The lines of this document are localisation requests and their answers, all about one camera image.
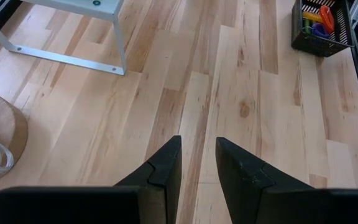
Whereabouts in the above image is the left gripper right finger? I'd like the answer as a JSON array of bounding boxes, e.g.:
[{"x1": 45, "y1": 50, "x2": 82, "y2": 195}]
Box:
[{"x1": 215, "y1": 136, "x2": 358, "y2": 224}]

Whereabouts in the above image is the green coil hair tie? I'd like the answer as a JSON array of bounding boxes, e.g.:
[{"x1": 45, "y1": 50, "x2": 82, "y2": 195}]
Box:
[{"x1": 302, "y1": 18, "x2": 313, "y2": 34}]

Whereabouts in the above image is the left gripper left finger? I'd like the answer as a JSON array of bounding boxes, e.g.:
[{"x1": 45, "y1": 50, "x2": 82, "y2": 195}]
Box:
[{"x1": 0, "y1": 135, "x2": 183, "y2": 224}]

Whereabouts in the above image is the white perforated metal shelf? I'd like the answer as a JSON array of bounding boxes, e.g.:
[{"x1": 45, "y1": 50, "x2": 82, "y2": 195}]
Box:
[{"x1": 0, "y1": 0, "x2": 127, "y2": 76}]

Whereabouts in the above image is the black mesh tray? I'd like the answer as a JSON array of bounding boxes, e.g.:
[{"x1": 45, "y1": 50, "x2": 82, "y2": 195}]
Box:
[{"x1": 290, "y1": 0, "x2": 356, "y2": 58}]

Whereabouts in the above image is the purple coil hair tie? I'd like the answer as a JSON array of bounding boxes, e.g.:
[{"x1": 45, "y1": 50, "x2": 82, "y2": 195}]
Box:
[{"x1": 311, "y1": 22, "x2": 330, "y2": 39}]

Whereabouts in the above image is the pink red coil hair tie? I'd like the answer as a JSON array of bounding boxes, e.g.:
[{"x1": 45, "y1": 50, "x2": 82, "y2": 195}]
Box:
[{"x1": 318, "y1": 4, "x2": 336, "y2": 34}]

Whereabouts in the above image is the white lamp with wooden base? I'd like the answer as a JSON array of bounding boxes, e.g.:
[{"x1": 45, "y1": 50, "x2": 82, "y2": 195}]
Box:
[{"x1": 0, "y1": 90, "x2": 29, "y2": 190}]

